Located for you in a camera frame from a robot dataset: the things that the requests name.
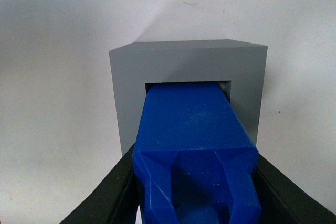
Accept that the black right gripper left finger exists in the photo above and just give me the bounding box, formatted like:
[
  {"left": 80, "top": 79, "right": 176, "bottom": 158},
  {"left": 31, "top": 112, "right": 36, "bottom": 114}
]
[{"left": 61, "top": 146, "right": 139, "bottom": 223}]

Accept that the blue block part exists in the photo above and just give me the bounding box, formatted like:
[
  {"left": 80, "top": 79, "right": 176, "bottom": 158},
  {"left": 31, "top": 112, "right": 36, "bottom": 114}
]
[{"left": 133, "top": 82, "right": 262, "bottom": 223}]

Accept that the gray square base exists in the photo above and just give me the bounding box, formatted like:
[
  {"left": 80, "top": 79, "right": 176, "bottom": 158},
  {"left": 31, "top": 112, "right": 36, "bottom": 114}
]
[{"left": 109, "top": 39, "right": 268, "bottom": 153}]

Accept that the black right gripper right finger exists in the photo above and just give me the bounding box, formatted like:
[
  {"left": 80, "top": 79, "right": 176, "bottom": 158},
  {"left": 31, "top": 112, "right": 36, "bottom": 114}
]
[{"left": 254, "top": 155, "right": 335, "bottom": 223}]

